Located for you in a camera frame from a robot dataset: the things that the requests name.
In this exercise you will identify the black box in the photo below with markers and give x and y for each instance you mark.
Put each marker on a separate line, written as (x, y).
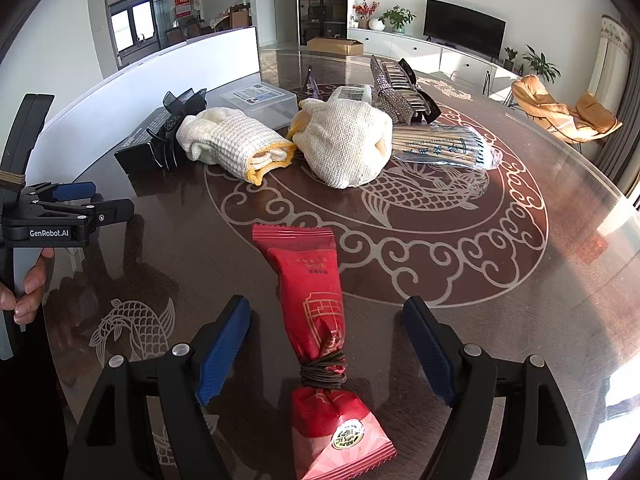
(132, 152)

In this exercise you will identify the person's left hand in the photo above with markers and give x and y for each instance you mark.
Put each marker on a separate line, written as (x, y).
(30, 280)

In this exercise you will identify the red snack packet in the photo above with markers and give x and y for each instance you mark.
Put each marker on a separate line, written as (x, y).
(310, 285)

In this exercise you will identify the cream knitted glove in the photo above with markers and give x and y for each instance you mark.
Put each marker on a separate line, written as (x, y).
(345, 145)

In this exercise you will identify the black bow hair clip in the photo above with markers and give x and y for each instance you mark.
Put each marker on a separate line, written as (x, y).
(182, 102)

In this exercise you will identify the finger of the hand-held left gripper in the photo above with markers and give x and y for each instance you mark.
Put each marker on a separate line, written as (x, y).
(115, 210)
(75, 191)

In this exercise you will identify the white yellow-edged folded towel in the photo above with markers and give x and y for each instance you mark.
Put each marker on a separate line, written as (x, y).
(220, 135)

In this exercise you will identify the rhinestone bow hair clip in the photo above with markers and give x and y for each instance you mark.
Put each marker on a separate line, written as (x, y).
(390, 90)

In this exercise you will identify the dark display cabinet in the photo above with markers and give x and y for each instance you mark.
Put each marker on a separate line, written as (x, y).
(320, 0)

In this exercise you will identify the bag of cotton swabs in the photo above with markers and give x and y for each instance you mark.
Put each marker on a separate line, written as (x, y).
(440, 145)

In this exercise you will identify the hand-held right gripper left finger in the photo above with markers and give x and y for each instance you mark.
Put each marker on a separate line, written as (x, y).
(225, 350)

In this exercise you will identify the grey curtain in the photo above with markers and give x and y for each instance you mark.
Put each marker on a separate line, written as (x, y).
(625, 160)

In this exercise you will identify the white television cabinet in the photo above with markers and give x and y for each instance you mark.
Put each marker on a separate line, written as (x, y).
(400, 45)

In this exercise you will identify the green potted plant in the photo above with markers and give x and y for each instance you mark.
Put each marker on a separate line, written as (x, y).
(397, 17)

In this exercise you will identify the cardboard box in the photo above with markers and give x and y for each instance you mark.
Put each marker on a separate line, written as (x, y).
(335, 46)

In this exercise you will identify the white plastic bottle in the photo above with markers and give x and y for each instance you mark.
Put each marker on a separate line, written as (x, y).
(350, 94)

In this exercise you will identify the red flowers in vase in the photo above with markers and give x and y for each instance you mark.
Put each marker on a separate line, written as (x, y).
(365, 12)

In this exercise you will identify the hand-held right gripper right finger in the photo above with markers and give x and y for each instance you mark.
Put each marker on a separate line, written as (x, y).
(430, 350)

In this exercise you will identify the white curtain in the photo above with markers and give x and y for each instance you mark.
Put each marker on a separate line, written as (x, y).
(610, 60)

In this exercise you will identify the black metal stand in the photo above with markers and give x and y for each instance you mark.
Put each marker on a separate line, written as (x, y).
(487, 82)

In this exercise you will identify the black television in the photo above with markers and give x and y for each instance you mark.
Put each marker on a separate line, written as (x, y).
(465, 27)

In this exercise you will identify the red door poster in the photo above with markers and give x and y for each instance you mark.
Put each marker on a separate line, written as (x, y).
(184, 4)

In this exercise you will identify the orange lounge chair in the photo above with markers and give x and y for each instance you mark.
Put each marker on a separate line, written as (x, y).
(595, 115)
(532, 97)

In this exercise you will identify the clear plastic container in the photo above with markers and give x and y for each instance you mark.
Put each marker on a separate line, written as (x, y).
(255, 94)

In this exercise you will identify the large leafy potted plant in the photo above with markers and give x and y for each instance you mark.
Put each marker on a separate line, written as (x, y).
(542, 65)

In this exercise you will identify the small potted plant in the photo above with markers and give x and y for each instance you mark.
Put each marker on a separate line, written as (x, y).
(510, 57)

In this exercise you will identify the white board panel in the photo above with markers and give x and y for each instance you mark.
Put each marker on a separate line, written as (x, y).
(150, 70)

